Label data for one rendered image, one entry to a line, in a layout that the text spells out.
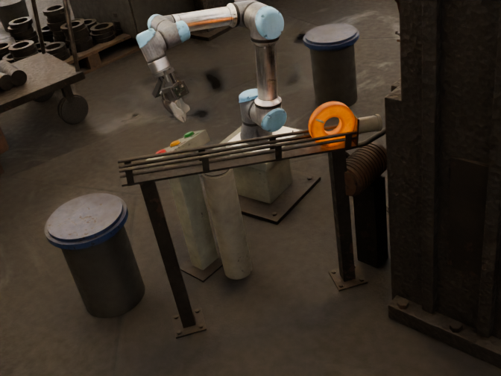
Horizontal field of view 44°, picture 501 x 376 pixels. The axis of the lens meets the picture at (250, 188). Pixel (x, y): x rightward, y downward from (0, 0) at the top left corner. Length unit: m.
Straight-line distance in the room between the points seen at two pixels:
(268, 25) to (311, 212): 0.90
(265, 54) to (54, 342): 1.42
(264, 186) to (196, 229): 0.50
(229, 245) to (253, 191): 0.55
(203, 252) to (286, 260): 0.35
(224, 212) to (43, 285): 0.96
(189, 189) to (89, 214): 0.40
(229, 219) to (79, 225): 0.57
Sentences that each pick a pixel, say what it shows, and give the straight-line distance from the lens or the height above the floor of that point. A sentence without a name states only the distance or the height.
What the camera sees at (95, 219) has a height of 0.43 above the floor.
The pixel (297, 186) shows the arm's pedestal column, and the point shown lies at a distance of 3.05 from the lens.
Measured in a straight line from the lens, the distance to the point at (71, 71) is 4.19.
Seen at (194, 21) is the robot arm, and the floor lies 0.96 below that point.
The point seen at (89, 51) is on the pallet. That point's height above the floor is 0.14.
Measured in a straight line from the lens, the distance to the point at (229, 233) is 2.45.
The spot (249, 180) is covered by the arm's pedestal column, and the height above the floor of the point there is 0.13.
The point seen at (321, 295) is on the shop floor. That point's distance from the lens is 2.48.
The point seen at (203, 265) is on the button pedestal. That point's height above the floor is 0.03.
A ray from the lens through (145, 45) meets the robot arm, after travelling 2.33.
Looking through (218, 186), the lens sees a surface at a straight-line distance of 2.32.
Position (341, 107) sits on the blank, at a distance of 2.09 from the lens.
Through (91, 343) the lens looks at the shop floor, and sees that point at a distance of 2.56.
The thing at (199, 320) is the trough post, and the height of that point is 0.01.
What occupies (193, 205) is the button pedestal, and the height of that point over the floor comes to 0.33.
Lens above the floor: 1.73
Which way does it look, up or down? 33 degrees down
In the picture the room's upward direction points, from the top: 11 degrees counter-clockwise
